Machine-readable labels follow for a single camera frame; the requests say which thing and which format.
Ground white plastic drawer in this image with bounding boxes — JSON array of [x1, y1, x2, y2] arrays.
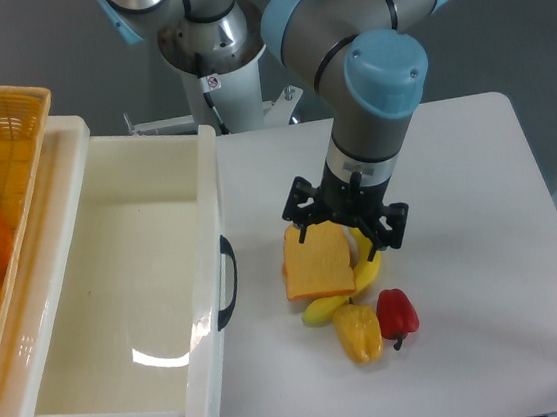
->
[[34, 126, 237, 417]]

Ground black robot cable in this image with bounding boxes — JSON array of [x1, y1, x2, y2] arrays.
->
[[192, 49, 231, 139]]

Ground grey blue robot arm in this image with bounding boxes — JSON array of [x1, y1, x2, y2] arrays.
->
[[96, 0, 450, 252]]

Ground toy bread slice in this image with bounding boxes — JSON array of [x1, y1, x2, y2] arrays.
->
[[282, 221, 356, 302]]

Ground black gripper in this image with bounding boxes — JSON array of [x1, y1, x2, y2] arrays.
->
[[281, 165, 409, 262]]

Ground black drawer handle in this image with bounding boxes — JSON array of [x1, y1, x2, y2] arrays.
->
[[217, 235, 239, 331]]

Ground red toy bell pepper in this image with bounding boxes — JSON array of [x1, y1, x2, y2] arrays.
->
[[376, 288, 421, 351]]

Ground yellow toy bell pepper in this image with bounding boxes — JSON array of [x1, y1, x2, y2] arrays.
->
[[332, 303, 383, 364]]

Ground white drawer cabinet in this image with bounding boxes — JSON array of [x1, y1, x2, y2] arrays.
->
[[0, 116, 90, 417]]

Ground white metal base bracket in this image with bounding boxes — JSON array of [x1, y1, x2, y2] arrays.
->
[[123, 85, 304, 136]]

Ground yellow woven basket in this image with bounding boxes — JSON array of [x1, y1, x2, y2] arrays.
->
[[0, 85, 51, 345]]

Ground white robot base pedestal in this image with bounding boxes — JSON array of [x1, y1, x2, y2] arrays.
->
[[157, 0, 265, 134]]

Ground yellow toy banana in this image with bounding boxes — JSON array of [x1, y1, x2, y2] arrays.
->
[[301, 228, 382, 327]]

